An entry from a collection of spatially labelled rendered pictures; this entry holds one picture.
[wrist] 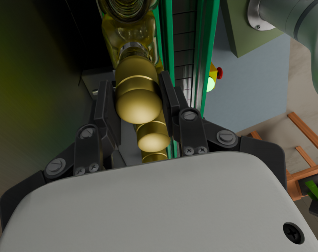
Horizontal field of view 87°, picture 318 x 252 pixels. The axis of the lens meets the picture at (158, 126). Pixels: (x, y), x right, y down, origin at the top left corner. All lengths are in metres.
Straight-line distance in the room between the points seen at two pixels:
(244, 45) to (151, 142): 0.68
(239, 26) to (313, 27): 0.25
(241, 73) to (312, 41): 0.45
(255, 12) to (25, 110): 0.70
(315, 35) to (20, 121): 0.58
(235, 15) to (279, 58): 0.40
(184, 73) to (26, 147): 0.37
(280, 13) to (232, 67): 0.33
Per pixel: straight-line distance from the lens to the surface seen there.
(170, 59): 0.34
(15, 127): 0.20
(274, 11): 0.68
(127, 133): 0.59
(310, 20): 0.58
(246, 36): 0.78
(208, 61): 0.37
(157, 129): 0.16
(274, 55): 1.01
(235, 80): 0.97
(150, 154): 0.21
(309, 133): 2.86
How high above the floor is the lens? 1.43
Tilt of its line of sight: 41 degrees down
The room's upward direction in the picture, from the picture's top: 169 degrees clockwise
